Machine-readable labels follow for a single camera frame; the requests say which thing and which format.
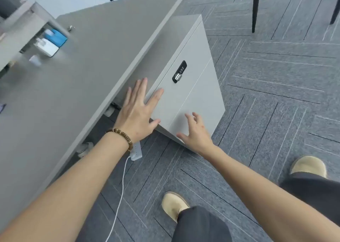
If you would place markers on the white power strip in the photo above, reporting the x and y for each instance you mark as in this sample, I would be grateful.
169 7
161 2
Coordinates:
136 150

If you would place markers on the person's left forearm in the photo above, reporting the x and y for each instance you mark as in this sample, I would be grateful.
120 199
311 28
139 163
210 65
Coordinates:
66 186

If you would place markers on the person's left thumb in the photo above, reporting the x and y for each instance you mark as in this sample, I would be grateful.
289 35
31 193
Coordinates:
154 125

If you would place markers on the person's right hand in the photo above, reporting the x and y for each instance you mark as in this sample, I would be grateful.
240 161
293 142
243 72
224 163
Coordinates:
198 137

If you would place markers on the tan right shoe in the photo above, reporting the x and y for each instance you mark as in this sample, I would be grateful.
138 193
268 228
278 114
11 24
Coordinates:
308 166

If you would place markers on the white plug adapter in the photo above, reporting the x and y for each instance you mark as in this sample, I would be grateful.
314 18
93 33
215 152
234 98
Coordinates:
85 148

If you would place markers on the person's left little finger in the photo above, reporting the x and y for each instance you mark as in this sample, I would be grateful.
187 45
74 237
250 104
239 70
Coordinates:
128 95

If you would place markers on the person's right middle finger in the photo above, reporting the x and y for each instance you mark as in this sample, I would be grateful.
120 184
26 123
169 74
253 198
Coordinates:
198 117

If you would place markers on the small metal knob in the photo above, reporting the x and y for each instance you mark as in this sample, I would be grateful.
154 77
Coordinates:
71 28

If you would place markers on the grey metal drawer cabinet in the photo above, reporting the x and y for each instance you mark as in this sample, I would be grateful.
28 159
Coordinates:
191 64

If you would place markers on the person's left middle finger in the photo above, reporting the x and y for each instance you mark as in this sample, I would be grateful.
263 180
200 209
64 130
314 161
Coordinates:
143 89

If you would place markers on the person's left hand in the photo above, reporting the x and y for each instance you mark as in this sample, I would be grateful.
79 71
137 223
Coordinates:
135 117

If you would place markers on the blue box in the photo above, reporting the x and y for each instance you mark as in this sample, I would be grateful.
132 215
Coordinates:
59 38

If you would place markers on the person's right forearm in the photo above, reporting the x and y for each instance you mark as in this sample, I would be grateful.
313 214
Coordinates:
265 194

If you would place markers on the person's right thumb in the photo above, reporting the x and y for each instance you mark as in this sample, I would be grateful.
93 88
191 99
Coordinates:
183 137

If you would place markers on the tan left shoe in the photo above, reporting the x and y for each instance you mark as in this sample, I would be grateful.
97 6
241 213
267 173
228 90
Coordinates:
174 204

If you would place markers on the dark grey trousers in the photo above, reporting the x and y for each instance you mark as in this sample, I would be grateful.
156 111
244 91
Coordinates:
201 226

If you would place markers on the grey desk shelf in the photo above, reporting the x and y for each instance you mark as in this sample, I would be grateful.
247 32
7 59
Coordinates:
24 26

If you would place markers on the white box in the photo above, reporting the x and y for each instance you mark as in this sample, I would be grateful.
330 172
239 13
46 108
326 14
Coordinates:
47 47

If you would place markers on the small white container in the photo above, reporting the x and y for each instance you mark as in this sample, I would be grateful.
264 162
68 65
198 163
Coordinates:
35 60

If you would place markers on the tan shoe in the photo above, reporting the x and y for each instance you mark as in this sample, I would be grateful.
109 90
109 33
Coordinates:
308 166
174 204

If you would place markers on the black chair leg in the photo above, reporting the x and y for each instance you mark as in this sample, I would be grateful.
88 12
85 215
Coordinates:
255 8
335 10

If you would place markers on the black combination lock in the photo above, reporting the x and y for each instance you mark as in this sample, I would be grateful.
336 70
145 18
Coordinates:
179 71

